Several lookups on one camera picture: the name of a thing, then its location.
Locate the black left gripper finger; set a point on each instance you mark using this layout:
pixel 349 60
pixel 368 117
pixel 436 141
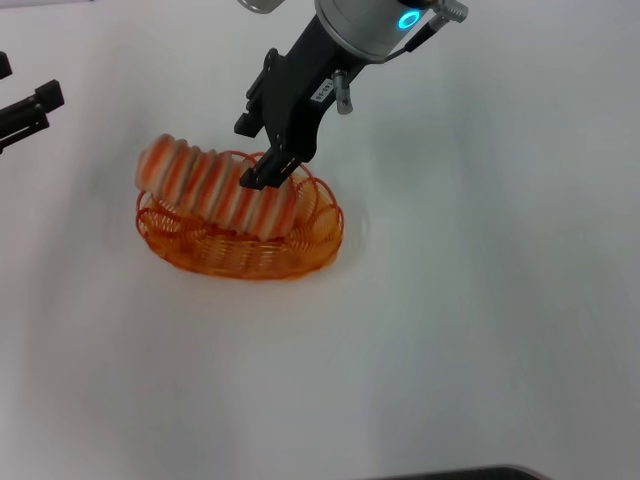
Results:
pixel 30 112
pixel 4 65

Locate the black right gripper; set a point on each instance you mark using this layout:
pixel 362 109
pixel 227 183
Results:
pixel 295 100

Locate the orange white striped toy bread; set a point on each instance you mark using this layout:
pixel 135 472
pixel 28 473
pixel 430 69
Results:
pixel 200 185

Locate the orange woven plastic basket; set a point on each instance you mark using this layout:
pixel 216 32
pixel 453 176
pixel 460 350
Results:
pixel 260 260

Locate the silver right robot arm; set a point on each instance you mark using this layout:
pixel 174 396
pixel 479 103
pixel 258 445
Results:
pixel 360 25

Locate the silver elbow right wrist plug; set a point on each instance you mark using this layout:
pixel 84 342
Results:
pixel 450 9

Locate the ribbed silver right gripper plug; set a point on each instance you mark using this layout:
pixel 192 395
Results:
pixel 343 95

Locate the dark robot chest edge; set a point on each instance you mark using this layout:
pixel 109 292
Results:
pixel 450 474

